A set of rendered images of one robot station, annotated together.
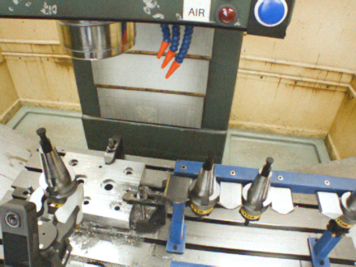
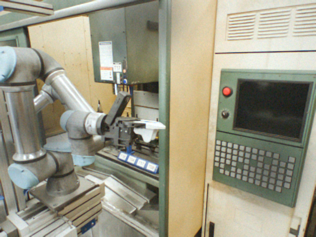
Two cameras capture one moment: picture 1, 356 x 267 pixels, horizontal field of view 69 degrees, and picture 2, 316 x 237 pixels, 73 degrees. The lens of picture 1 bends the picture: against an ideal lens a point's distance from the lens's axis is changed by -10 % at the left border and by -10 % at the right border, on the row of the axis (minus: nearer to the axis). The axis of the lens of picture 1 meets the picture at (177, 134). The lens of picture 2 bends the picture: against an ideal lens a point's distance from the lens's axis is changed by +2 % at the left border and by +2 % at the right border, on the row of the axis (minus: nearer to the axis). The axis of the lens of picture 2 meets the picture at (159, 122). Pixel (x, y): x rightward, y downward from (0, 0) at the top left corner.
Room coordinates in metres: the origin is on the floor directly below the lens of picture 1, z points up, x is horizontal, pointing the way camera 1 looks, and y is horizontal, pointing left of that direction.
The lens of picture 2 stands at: (-1.03, -1.24, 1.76)
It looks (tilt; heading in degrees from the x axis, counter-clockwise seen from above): 16 degrees down; 31
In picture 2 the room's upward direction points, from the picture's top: straight up
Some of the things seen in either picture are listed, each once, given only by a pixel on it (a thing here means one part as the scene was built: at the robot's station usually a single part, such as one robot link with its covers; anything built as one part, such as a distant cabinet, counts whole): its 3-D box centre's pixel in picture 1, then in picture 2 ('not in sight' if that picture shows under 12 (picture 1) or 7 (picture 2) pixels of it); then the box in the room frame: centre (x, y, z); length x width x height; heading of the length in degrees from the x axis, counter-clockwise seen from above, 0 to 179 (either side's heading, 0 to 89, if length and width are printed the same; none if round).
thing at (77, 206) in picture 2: not in sight; (65, 202); (-0.49, -0.36, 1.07); 0.40 x 0.13 x 0.09; 176
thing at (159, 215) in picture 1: (145, 203); not in sight; (0.50, 0.09, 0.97); 0.13 x 0.03 x 0.15; 84
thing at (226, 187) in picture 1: (230, 195); not in sight; (0.37, -0.12, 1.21); 0.07 x 0.05 x 0.01; 174
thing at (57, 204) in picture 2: not in sight; (60, 194); (-0.50, -0.36, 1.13); 0.36 x 0.22 x 0.06; 176
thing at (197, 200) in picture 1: (204, 192); not in sight; (0.37, -0.06, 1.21); 0.06 x 0.06 x 0.03
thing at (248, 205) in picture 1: (255, 198); not in sight; (0.36, -0.17, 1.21); 0.06 x 0.06 x 0.03
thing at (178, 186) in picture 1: (178, 189); not in sight; (0.38, -0.01, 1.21); 0.07 x 0.05 x 0.01; 174
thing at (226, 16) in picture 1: (227, 15); not in sight; (0.32, -0.05, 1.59); 0.02 x 0.01 x 0.02; 84
